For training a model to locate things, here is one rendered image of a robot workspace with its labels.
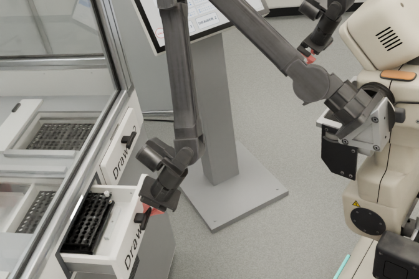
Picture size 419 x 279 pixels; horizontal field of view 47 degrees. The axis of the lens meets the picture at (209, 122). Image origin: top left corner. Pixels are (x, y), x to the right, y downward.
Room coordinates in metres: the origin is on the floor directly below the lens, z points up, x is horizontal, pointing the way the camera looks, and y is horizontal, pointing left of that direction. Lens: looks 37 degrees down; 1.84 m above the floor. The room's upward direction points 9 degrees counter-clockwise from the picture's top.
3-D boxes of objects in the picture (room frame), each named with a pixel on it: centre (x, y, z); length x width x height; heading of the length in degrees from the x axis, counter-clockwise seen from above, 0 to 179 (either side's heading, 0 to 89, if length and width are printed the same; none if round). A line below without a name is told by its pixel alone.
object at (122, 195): (0.92, 0.44, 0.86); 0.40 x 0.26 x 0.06; 75
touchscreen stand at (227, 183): (1.84, -0.04, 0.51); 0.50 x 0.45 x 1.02; 23
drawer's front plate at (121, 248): (0.87, 0.24, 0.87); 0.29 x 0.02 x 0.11; 165
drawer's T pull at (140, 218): (0.86, 0.22, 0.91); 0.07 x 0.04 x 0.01; 165
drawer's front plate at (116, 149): (1.21, 0.29, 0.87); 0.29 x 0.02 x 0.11; 165
